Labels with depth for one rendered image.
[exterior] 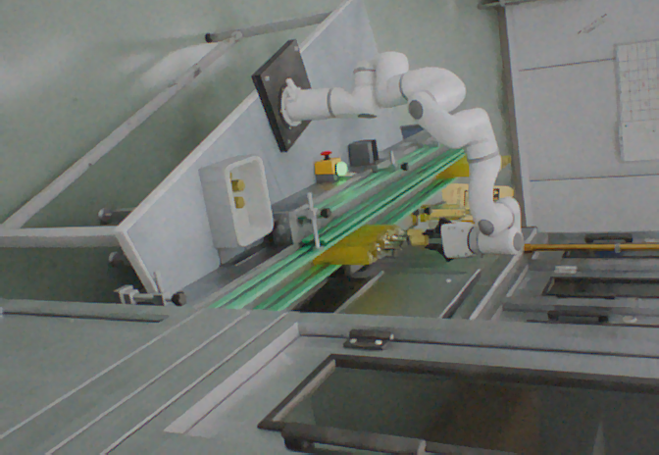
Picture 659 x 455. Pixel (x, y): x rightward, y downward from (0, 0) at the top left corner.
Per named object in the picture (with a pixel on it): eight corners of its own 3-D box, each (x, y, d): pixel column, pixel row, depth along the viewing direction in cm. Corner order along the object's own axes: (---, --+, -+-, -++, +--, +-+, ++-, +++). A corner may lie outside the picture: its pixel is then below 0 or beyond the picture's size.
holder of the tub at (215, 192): (218, 267, 194) (240, 267, 190) (198, 169, 188) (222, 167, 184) (252, 247, 208) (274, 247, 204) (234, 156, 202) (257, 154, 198)
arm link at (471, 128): (459, 153, 198) (424, 172, 190) (436, 81, 194) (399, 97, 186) (504, 147, 185) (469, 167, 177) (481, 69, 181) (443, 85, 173)
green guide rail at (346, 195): (297, 219, 205) (322, 218, 201) (296, 215, 205) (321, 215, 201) (471, 122, 354) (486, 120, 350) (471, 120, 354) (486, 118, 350)
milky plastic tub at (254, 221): (215, 249, 192) (240, 249, 188) (198, 169, 187) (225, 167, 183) (250, 230, 207) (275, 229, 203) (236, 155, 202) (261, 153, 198)
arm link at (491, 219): (477, 151, 192) (499, 223, 196) (451, 167, 183) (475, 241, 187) (504, 146, 186) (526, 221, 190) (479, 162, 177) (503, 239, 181)
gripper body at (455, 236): (488, 254, 201) (455, 252, 209) (482, 219, 199) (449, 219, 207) (474, 262, 196) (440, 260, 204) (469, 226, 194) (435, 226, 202)
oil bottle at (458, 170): (434, 178, 308) (499, 176, 294) (433, 166, 306) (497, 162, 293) (439, 176, 312) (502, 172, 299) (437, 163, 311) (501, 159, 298)
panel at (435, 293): (214, 419, 154) (354, 438, 138) (212, 406, 153) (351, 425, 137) (379, 276, 230) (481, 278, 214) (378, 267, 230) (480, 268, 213)
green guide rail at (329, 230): (301, 243, 207) (326, 242, 203) (301, 239, 207) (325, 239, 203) (473, 136, 355) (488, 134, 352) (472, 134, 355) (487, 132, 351)
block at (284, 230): (273, 245, 206) (293, 245, 203) (267, 214, 204) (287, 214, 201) (278, 241, 209) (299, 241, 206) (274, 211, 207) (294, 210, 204)
